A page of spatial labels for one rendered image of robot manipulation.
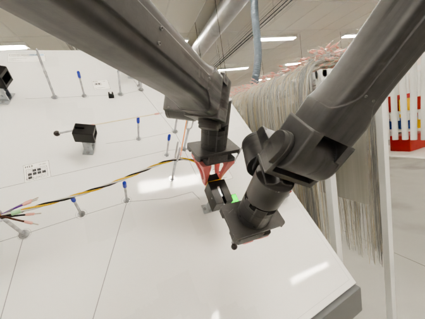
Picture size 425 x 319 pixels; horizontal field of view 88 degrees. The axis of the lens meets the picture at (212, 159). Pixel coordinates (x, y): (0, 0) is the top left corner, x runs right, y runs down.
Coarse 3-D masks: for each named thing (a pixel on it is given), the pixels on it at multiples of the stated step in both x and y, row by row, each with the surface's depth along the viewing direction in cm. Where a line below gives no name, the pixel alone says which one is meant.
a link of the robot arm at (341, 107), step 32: (384, 0) 22; (416, 0) 19; (384, 32) 20; (416, 32) 19; (352, 64) 23; (384, 64) 21; (320, 96) 25; (352, 96) 22; (384, 96) 23; (288, 128) 27; (320, 128) 24; (352, 128) 24; (288, 160) 26; (320, 160) 26
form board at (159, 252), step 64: (0, 64) 67; (64, 64) 74; (0, 128) 54; (64, 128) 59; (128, 128) 64; (192, 128) 71; (0, 192) 46; (64, 192) 49; (128, 192) 53; (192, 192) 57; (0, 256) 40; (64, 256) 42; (128, 256) 45; (192, 256) 48; (256, 256) 51; (320, 256) 55
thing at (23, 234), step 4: (0, 212) 36; (0, 220) 35; (4, 220) 36; (8, 220) 37; (8, 224) 38; (12, 224) 38; (16, 228) 40; (20, 232) 41; (24, 232) 42; (28, 232) 43; (20, 236) 42; (24, 236) 42
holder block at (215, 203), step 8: (208, 184) 49; (216, 184) 50; (224, 184) 50; (208, 192) 50; (216, 192) 48; (224, 192) 49; (208, 200) 51; (216, 200) 47; (224, 200) 49; (232, 200) 48; (216, 208) 49
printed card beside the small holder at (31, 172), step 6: (42, 162) 52; (48, 162) 52; (24, 168) 50; (30, 168) 50; (36, 168) 51; (42, 168) 51; (48, 168) 51; (24, 174) 49; (30, 174) 50; (36, 174) 50; (42, 174) 50; (48, 174) 51; (24, 180) 48; (30, 180) 49
